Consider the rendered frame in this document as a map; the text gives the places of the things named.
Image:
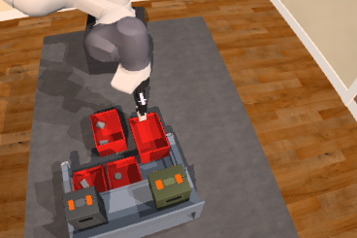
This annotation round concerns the grey metal shelf frame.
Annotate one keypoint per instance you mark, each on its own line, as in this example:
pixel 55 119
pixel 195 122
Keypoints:
pixel 134 203

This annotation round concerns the olive green case with orange latches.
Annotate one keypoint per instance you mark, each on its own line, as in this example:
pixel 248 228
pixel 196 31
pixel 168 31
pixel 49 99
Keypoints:
pixel 169 186

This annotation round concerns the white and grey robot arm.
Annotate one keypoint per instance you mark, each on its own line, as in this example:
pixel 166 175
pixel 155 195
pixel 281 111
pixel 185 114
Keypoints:
pixel 115 37

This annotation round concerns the white round disc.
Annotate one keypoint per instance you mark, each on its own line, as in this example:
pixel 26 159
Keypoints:
pixel 118 176

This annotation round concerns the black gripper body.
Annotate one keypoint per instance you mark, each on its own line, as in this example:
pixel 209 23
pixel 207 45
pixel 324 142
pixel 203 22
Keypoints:
pixel 140 88

